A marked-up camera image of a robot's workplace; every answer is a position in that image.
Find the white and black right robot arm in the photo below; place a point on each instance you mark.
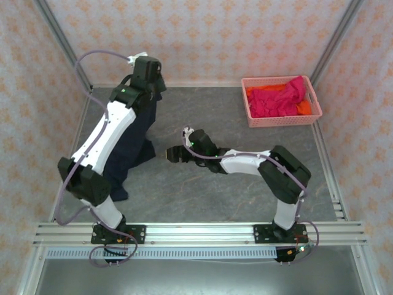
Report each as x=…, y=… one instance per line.
x=242, y=161

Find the aluminium mounting rail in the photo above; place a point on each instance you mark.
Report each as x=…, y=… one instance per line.
x=199, y=233

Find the navy blue t-shirt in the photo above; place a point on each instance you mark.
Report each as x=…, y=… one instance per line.
x=138, y=135

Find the magenta t-shirt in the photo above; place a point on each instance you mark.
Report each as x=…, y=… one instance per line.
x=276, y=101

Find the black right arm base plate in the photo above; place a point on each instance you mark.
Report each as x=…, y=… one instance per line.
x=261, y=233

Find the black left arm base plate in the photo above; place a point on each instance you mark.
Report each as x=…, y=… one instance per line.
x=138, y=233

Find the orange t-shirt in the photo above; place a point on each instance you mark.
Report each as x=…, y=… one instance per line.
x=304, y=107

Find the pink plastic basket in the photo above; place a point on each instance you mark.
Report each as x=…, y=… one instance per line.
x=276, y=122

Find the black electronics bracket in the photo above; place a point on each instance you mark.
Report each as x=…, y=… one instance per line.
x=285, y=255
x=115, y=252

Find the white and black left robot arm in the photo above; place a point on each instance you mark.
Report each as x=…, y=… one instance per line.
x=104, y=138

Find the aluminium frame post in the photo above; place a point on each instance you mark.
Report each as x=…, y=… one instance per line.
x=337, y=37
x=61, y=40

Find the aluminium table side rail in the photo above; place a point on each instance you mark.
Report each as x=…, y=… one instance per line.
x=78, y=129
x=330, y=172

